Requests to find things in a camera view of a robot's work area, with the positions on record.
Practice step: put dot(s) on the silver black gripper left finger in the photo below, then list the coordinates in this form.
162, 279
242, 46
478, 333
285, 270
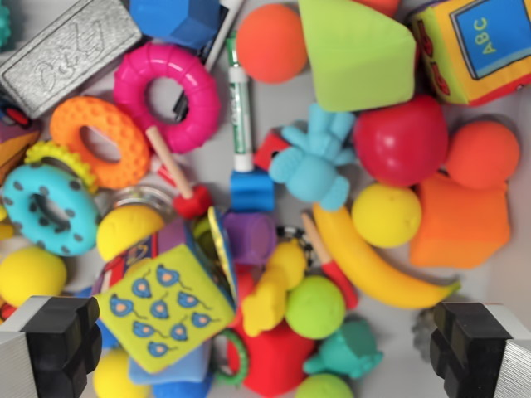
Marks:
58, 344

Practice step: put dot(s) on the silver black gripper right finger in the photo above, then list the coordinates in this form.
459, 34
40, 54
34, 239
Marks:
477, 348

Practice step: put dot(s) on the fabric cube with blue mice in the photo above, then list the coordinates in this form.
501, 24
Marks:
166, 307

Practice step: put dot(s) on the grey spiky ball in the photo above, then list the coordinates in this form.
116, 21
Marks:
421, 329

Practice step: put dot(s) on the yellow foam ball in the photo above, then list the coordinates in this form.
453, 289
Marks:
386, 215
116, 377
31, 273
126, 228

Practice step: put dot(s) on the blue fabric block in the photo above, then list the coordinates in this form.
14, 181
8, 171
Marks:
178, 379

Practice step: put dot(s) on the orange fabric block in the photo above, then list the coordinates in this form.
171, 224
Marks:
460, 224

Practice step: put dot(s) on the teal rubber figure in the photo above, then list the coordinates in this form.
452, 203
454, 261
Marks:
348, 352

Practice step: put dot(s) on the yellow plastic banana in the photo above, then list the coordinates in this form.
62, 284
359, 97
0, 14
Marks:
373, 269

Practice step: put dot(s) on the green foam ball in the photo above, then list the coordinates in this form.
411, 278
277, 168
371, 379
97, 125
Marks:
323, 387
315, 307

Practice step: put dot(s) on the clear plastic jar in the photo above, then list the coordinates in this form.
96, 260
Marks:
141, 198

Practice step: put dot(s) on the wooden stick with red end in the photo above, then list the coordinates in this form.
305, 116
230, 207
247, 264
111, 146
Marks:
327, 259

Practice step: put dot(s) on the orange foam ball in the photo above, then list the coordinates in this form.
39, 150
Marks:
271, 43
483, 155

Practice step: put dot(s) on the red fabric block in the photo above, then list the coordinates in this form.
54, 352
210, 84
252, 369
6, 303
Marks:
274, 360

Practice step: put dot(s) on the purple orange fabric cube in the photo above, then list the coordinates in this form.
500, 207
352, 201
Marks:
14, 143

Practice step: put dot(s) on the yellow rubber figure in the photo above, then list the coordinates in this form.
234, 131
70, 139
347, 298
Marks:
271, 290

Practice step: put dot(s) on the wooden stick with red knob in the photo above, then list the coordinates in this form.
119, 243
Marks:
172, 161

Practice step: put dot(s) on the red plastic apple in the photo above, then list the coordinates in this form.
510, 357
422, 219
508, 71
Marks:
402, 141

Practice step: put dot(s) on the light blue rubber figure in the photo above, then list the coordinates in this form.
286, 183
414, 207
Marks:
315, 166

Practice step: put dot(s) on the blue plastic cylinder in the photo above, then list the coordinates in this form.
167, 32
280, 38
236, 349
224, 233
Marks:
251, 192

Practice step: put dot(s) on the black marker cap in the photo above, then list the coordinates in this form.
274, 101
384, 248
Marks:
180, 107

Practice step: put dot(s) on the small red cube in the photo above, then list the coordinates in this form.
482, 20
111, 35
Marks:
267, 151

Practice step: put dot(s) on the grey foam block with script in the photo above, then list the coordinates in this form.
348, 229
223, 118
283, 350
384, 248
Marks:
62, 54

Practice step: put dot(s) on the green dry-erase marker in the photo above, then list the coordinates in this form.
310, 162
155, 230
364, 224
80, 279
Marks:
240, 116

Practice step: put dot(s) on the ABC fabric cube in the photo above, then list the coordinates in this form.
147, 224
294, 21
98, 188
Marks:
473, 49

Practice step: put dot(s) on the green foam wedge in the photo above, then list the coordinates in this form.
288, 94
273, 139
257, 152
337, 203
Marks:
357, 62

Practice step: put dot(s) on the teal spiky ball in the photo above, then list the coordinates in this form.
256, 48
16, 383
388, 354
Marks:
3, 25

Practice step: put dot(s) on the blue foam polyhedron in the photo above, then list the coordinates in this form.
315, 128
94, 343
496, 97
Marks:
182, 20

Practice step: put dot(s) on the white marker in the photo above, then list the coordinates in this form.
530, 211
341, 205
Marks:
222, 33

